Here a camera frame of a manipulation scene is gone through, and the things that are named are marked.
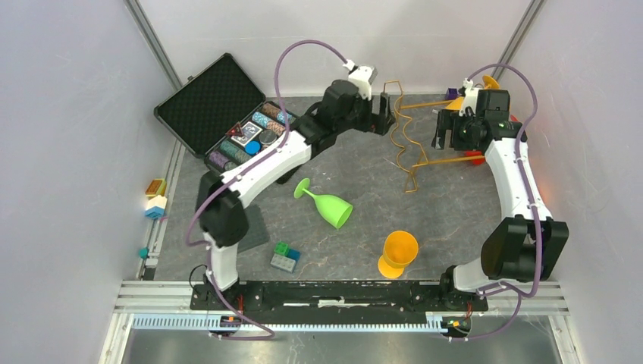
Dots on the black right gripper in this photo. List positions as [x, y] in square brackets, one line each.
[447, 120]

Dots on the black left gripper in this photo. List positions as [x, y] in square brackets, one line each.
[380, 123]

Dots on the gold wire wine glass rack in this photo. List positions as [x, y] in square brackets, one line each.
[414, 120]

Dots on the green plastic wine glass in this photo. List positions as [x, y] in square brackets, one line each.
[331, 208]

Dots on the yellow plastic wine glass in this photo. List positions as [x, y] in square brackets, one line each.
[456, 104]
[490, 83]
[400, 250]

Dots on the red plastic wine glass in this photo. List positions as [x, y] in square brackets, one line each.
[475, 157]

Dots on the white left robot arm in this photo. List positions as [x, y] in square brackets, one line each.
[223, 198]

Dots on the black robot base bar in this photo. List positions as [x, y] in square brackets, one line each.
[348, 302]

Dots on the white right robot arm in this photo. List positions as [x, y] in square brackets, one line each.
[528, 241]

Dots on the purple cube block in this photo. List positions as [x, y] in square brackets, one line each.
[451, 94]

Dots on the black poker chip case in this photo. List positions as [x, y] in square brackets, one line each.
[221, 116]

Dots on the green grey blue bricks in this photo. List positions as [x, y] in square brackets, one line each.
[285, 258]

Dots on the grey building baseplate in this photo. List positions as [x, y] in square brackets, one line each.
[257, 234]

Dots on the yellow orange toy brick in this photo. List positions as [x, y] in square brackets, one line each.
[157, 187]

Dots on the white blue toy brick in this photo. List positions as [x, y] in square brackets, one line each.
[155, 207]

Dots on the small teal toy brick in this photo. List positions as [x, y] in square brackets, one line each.
[144, 253]

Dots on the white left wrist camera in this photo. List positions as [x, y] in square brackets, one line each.
[361, 76]

